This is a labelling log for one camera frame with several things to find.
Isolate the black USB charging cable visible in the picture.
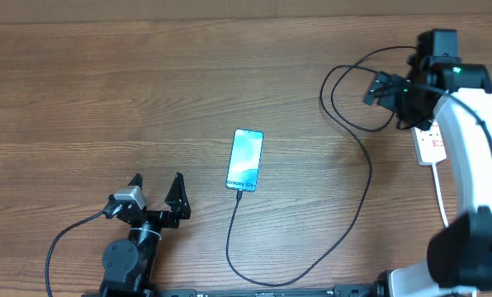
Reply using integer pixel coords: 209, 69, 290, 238
225, 45, 420, 288

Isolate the blue Galaxy smartphone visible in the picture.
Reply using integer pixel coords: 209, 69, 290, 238
225, 129, 264, 192

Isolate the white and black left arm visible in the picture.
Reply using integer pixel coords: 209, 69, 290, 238
45, 172, 191, 297

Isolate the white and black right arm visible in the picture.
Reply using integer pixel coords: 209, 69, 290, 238
364, 29, 492, 296

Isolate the white power extension strip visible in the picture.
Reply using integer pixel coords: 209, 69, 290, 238
411, 120, 447, 166

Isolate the white extension strip cord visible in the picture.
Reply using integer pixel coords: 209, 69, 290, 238
430, 163, 452, 229

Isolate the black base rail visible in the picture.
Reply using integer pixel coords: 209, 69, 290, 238
80, 283, 379, 297

